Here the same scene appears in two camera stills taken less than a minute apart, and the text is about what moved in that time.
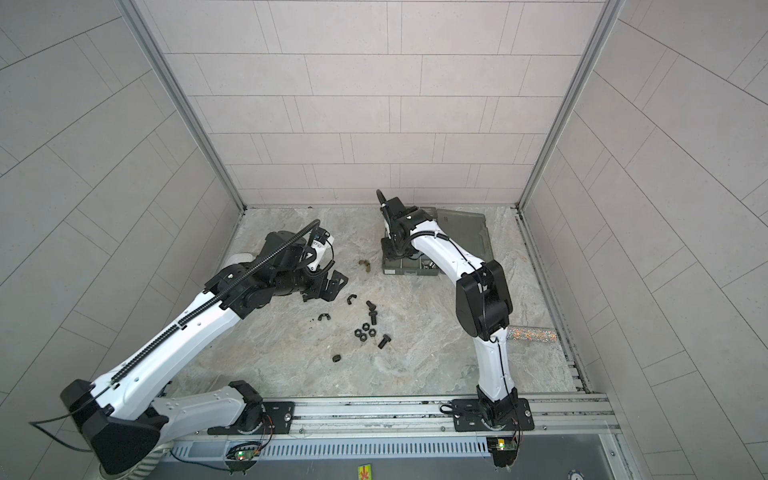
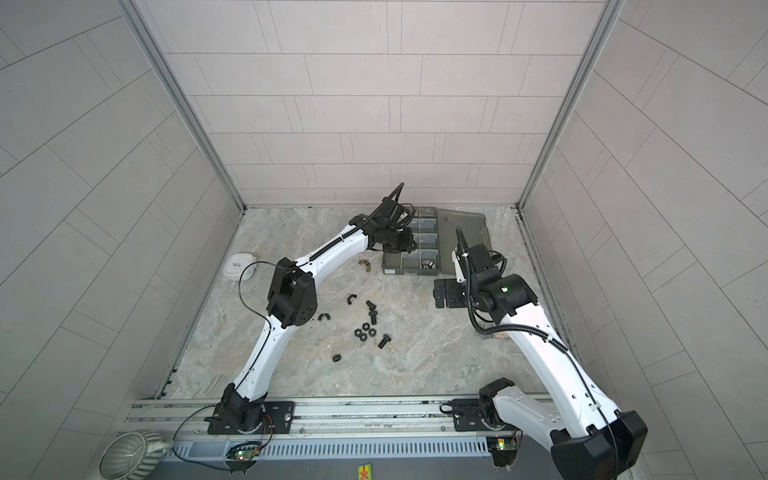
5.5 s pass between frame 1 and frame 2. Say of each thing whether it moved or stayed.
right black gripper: moved
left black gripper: moved
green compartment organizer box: stayed
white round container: stayed
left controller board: stayed
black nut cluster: stayed
